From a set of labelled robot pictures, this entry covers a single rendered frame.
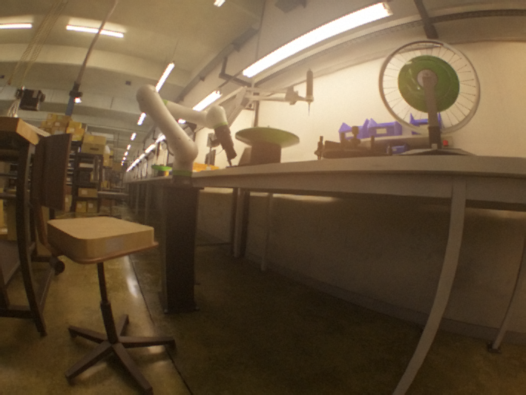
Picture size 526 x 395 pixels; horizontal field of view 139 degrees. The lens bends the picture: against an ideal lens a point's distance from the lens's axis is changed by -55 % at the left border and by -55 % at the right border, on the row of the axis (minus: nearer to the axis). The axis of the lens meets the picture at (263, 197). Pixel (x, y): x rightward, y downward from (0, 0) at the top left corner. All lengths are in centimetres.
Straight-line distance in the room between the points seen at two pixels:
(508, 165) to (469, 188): 13
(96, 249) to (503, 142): 200
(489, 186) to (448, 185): 12
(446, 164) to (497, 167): 14
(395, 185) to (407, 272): 104
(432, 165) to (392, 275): 117
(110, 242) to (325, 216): 158
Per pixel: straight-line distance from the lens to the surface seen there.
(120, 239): 75
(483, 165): 59
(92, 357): 106
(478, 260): 158
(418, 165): 59
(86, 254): 69
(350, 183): 72
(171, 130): 117
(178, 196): 127
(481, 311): 169
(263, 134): 92
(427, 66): 114
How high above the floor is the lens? 78
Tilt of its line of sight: level
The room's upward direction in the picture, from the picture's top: 5 degrees clockwise
